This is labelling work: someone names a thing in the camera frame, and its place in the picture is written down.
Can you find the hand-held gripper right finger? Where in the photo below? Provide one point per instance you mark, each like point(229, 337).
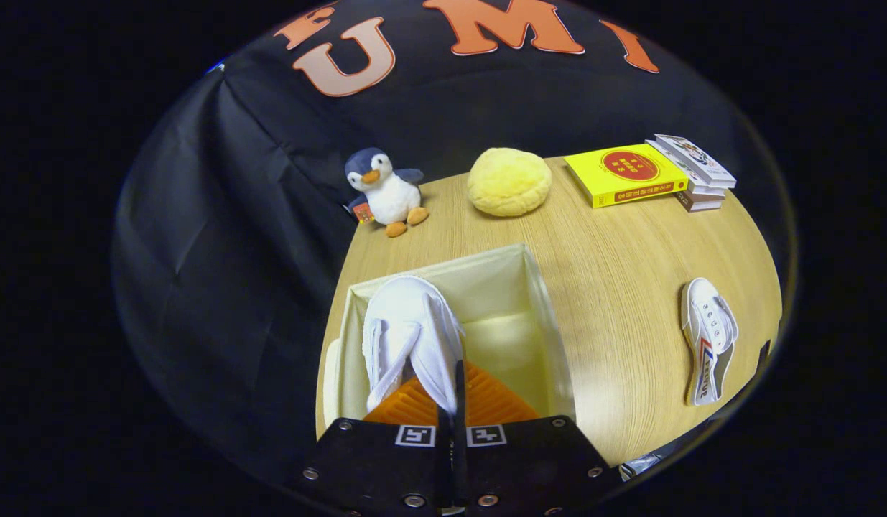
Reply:
point(459, 402)

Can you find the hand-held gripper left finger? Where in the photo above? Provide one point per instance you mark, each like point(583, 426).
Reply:
point(378, 467)

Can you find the white canvas shoe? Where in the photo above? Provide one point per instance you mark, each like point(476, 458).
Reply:
point(709, 337)
point(411, 323)

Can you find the cream fabric storage box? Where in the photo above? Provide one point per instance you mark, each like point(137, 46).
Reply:
point(508, 323)

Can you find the penguin plush toy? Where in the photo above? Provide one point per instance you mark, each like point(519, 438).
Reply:
point(389, 194)

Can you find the yellow round plush cushion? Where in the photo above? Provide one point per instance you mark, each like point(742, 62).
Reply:
point(509, 182)

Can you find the yellow book with red circle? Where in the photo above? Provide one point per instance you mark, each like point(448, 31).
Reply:
point(623, 172)

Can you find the plain white book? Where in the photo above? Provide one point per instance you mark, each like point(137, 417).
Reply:
point(691, 183)

